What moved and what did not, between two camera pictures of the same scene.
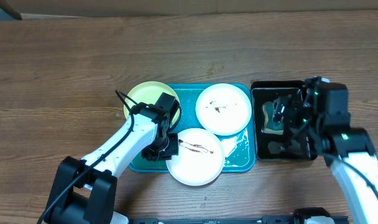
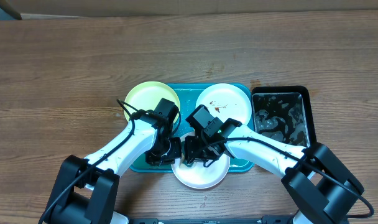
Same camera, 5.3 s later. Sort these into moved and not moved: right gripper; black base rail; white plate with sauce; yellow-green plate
Moved: right gripper
Not moved: black base rail; white plate with sauce; yellow-green plate
